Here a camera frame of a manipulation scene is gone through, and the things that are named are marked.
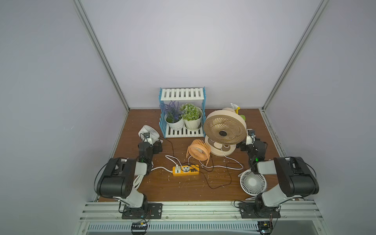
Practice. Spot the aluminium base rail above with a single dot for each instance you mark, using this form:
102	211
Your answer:
206	216

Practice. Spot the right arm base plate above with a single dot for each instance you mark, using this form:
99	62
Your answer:
255	210

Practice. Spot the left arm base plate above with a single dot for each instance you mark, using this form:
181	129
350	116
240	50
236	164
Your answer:
147	211

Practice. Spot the blue white slatted shelf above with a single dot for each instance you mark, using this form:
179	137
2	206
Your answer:
195	96

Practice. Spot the large beige desk fan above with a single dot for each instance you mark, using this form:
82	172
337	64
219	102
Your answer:
224	129

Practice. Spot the yellow power strip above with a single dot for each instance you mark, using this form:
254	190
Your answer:
186	170

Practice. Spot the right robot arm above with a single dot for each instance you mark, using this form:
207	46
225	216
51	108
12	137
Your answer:
276	181

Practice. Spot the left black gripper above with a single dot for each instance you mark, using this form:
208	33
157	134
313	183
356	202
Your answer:
147	140

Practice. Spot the green plant white pot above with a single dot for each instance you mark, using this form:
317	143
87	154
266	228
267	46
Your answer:
192	116

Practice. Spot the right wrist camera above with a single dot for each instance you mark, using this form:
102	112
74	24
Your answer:
251	137

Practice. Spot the lavender plant white pot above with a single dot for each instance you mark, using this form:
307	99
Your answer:
173	115

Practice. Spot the small white fan left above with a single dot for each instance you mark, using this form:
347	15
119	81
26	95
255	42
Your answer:
154	134

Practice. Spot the small orange fan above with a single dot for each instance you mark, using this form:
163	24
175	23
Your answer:
199	150

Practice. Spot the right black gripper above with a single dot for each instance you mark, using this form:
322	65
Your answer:
251	146

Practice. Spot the small white fan right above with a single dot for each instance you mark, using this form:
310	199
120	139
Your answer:
251	183

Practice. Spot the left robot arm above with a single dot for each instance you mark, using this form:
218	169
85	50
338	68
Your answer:
118	175

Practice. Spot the small white fan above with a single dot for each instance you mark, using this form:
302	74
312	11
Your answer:
154	134
251	183

